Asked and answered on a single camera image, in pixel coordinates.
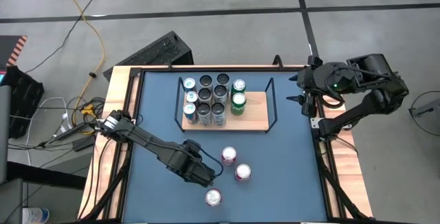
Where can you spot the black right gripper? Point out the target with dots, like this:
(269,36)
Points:
(311,81)

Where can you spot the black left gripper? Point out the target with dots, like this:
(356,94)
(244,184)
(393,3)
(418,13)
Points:
(189,169)

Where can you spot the red Coca-Cola can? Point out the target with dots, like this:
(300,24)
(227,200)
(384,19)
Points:
(229,154)
(213,197)
(243,171)

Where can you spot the green Sprite can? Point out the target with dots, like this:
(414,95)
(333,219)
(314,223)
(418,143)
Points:
(238,101)
(238,86)

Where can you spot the white Celsius can black top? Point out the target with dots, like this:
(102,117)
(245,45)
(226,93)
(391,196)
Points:
(205,81)
(205,95)
(218,109)
(220,91)
(223,79)
(203,109)

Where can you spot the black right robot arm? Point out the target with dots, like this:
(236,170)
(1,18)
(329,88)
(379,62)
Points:
(361,112)

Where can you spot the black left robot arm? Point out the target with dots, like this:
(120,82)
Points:
(144,139)

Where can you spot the blue table mat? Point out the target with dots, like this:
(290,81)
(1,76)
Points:
(165,189)

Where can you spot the black table edge hook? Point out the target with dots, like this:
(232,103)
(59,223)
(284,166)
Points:
(277,60)
(170,65)

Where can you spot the black power adapter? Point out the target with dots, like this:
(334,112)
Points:
(84,143)

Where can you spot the grey floor stand base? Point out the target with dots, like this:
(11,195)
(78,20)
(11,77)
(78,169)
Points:
(424,109)

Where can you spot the black floor beam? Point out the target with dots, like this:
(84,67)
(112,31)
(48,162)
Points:
(44,176)

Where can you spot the white blue container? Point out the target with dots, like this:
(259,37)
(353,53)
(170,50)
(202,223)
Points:
(34,215)

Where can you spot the black plastic crate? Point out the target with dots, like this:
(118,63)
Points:
(24,100)

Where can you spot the grey cabinet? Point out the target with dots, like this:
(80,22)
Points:
(3,131)

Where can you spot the hazard striped black panel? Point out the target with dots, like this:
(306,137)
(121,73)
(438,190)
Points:
(10,48)

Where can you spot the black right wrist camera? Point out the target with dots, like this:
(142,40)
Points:
(314,60)

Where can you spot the silver corner bracket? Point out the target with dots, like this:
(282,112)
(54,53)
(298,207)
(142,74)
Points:
(315,122)

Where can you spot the black aluminium table frame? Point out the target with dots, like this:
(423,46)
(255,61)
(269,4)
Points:
(240,69)

